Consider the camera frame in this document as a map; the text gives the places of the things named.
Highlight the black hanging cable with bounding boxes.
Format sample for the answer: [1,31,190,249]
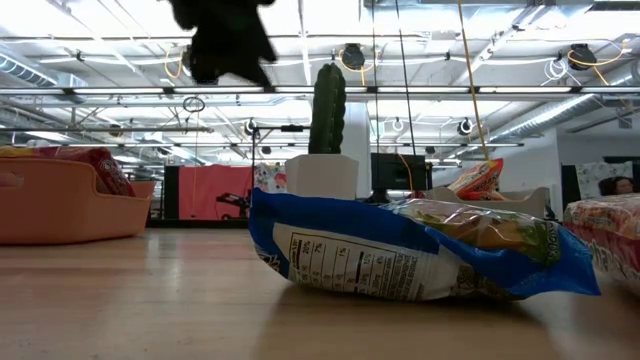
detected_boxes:
[394,0,418,156]

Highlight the green cactus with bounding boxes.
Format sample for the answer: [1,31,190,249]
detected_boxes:
[308,62,347,155]

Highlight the red partition panel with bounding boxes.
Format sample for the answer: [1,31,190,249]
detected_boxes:
[178,164,254,220]

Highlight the person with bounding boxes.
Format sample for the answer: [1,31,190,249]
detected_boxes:
[598,175,636,197]

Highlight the orange Maruchan noodle pack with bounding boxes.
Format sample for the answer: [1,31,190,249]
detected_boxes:
[446,157,506,202]

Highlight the floral patterned cloth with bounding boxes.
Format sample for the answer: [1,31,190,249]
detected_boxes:
[253,162,289,195]
[575,160,635,201]

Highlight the blue Maruchan noodle pack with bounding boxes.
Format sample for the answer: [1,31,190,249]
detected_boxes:
[248,187,601,303]

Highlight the black monitor screen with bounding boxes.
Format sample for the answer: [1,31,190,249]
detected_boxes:
[370,152,434,204]

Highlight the white plastic bin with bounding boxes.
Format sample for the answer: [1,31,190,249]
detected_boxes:
[424,185,550,220]

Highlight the white hexagonal plant pot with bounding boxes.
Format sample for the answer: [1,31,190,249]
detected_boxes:
[283,153,360,201]

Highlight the yellow hanging cable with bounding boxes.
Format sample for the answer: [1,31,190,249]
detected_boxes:
[457,0,494,162]

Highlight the orange plastic bin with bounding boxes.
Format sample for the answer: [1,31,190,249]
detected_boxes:
[0,157,156,246]

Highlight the red Maruchan noodle pack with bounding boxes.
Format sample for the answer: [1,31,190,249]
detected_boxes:
[32,145,136,198]
[563,193,640,296]

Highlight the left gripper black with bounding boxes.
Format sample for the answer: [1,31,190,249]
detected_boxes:
[167,0,279,90]

